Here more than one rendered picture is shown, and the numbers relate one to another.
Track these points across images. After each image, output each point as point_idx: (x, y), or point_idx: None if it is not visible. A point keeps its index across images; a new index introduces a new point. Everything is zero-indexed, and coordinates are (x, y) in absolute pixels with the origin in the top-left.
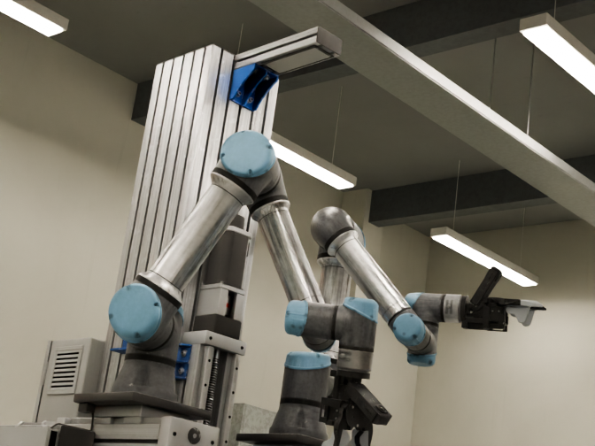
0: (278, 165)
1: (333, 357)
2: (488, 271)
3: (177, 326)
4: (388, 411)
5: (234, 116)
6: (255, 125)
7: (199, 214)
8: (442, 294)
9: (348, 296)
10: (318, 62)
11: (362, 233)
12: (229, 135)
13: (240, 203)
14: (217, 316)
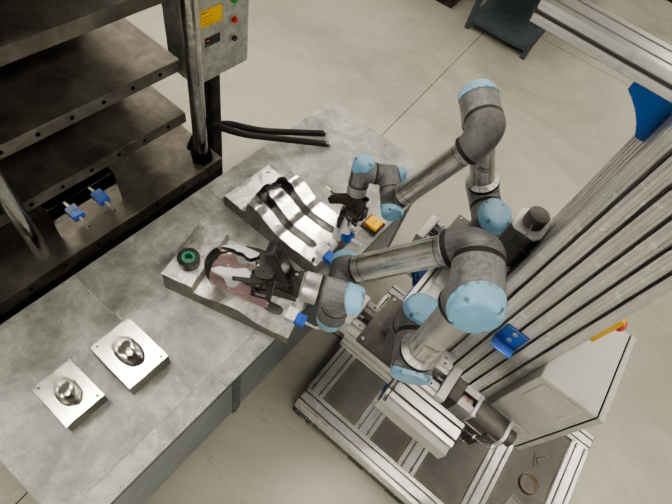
0: (465, 107)
1: (410, 331)
2: (282, 248)
3: (474, 212)
4: (330, 197)
5: (637, 141)
6: (628, 158)
7: None
8: (326, 278)
9: (372, 157)
10: (563, 39)
11: (456, 289)
12: (618, 159)
13: None
14: None
